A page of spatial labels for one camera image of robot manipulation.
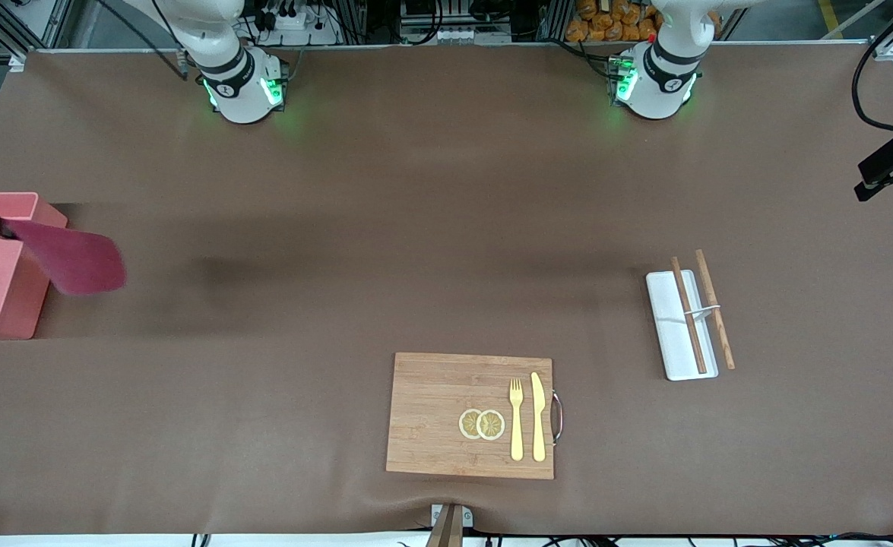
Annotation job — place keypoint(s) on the lemon slice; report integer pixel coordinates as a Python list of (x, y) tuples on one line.
[(492, 425), (467, 424)]

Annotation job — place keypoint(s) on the orange packaged goods pile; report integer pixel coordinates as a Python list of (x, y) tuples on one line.
[(598, 23)]

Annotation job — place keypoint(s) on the red cloth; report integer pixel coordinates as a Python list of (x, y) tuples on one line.
[(81, 262)]

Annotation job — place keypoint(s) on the white power strip with plugs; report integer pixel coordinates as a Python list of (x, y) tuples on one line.
[(294, 21)]

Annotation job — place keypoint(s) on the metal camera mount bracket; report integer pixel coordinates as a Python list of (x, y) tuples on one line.
[(446, 528)]

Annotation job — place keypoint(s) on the white rectangular tray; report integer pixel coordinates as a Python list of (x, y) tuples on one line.
[(666, 334)]

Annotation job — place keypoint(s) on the yellow plastic fork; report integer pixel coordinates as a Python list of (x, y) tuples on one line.
[(517, 433)]

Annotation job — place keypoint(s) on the long white socket strip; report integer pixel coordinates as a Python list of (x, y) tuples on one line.
[(454, 35)]

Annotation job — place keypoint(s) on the yellow plastic knife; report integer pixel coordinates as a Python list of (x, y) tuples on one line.
[(539, 425)]

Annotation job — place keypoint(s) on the wooden cutting board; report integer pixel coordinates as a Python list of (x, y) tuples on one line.
[(431, 410)]

